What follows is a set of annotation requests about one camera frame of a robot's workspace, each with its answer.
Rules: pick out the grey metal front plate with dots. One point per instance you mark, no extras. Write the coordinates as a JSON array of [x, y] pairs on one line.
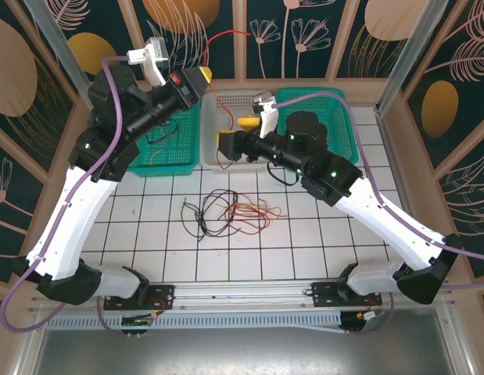
[[241, 351]]

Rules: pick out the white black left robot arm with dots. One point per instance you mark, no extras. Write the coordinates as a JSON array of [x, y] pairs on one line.
[[69, 226]]

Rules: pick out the small controller board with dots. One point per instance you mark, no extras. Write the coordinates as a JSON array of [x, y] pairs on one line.
[[138, 321], [368, 315]]

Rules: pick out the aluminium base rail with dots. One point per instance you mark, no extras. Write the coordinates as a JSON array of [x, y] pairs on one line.
[[241, 293]]

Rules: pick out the aluminium side rail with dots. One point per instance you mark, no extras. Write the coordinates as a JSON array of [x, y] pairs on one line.
[[394, 156]]

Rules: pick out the aluminium corner post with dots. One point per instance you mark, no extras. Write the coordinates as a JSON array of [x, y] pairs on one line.
[[59, 39], [413, 39]]

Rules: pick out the teal plastic basket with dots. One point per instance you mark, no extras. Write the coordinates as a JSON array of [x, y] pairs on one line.
[[339, 129], [183, 136]]

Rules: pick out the white plastic basket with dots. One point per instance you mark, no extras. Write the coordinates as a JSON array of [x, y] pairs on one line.
[[234, 101]]

